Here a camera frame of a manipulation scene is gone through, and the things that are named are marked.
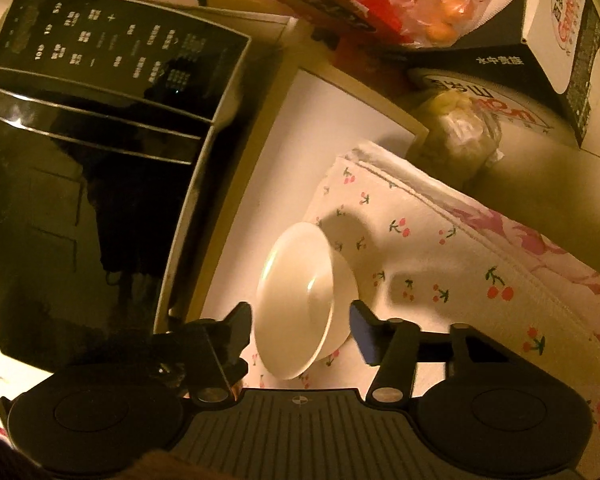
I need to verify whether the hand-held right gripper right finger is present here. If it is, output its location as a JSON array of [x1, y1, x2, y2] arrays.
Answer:
[[350, 300, 512, 407]]

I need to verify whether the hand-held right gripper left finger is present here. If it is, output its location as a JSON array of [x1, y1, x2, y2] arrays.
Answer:
[[94, 301, 253, 407]]

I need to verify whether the small cream bowl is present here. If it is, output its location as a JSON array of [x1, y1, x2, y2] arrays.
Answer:
[[254, 222, 359, 381]]

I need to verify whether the cherry print tablecloth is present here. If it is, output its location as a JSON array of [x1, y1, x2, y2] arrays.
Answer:
[[240, 152, 600, 461]]

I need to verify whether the pink floral cloth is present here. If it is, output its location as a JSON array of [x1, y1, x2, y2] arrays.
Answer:
[[355, 140, 600, 356]]

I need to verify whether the clear plastic bag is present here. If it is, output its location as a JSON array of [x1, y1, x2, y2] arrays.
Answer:
[[407, 90, 506, 181]]

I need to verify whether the black microwave oven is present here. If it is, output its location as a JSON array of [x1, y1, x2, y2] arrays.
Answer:
[[0, 0, 253, 372]]

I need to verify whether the white package with red label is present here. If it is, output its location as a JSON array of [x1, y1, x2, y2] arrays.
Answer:
[[407, 67, 571, 136]]

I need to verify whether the plastic bag of oranges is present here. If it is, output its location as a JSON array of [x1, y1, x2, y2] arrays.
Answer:
[[380, 0, 546, 48]]

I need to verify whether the white and black carton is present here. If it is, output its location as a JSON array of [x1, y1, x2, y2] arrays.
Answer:
[[410, 0, 600, 148]]

